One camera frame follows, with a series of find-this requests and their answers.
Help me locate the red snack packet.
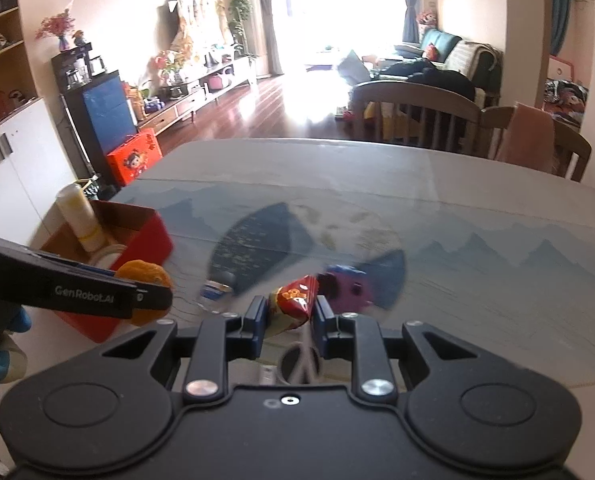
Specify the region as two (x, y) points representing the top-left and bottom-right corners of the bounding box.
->
(270, 275), (321, 335)

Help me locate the black cabinet with blue front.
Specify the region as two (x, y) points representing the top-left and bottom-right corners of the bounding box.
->
(51, 42), (140, 187)

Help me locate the white plastic roll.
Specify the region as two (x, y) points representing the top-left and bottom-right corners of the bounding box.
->
(56, 183), (107, 254)

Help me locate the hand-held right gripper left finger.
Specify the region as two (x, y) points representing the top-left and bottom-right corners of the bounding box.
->
(102, 296), (270, 405)

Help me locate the green potted plant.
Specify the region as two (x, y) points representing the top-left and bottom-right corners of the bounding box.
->
(226, 0), (254, 57)

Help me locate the blue bedroom curtain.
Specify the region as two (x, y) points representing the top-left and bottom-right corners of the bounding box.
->
(550, 0), (574, 57)

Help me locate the cloth covered television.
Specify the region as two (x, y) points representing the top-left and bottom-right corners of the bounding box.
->
(157, 0), (234, 63)

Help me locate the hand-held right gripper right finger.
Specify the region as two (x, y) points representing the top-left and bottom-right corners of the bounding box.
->
(311, 296), (478, 405)

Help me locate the beige sofa blanket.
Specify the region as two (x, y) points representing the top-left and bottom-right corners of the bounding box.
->
(445, 40), (498, 80)

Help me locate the pink cloth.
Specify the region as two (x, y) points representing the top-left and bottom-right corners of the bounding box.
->
(495, 102), (558, 177)

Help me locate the dark clothes pile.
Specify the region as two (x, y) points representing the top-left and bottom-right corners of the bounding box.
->
(376, 57), (478, 105)

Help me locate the teal sofa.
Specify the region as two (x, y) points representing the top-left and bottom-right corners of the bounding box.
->
(394, 28), (503, 107)

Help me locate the red flower arrangement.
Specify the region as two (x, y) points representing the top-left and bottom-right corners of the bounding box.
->
(148, 50), (189, 87)

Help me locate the white cabinet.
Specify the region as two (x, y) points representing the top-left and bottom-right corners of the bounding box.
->
(0, 97), (79, 263)

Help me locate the white tape roll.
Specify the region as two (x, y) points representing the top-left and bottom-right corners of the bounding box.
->
(88, 243), (128, 269)

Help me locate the orange fruit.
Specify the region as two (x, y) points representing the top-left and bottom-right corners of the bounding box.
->
(113, 259), (174, 327)

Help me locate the wooden chair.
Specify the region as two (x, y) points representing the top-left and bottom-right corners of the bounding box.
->
(480, 105), (592, 183)
(351, 81), (483, 155)

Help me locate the white wooden tv stand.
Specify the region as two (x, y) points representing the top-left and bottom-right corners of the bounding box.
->
(136, 55), (259, 137)

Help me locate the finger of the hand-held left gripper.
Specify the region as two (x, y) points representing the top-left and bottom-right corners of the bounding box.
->
(120, 283), (174, 319)
(30, 252), (118, 279)

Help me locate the red gift box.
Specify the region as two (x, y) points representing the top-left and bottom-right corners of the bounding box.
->
(106, 127), (164, 187)

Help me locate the small blue silver object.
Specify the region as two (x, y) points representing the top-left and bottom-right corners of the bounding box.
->
(200, 270), (238, 307)

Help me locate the printed blanket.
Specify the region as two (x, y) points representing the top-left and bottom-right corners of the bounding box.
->
(545, 77), (591, 127)

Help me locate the white standing air conditioner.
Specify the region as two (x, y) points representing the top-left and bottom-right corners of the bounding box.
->
(234, 0), (269, 79)

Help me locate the pink flower bouquet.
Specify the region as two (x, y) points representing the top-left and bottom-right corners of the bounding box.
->
(34, 7), (78, 52)

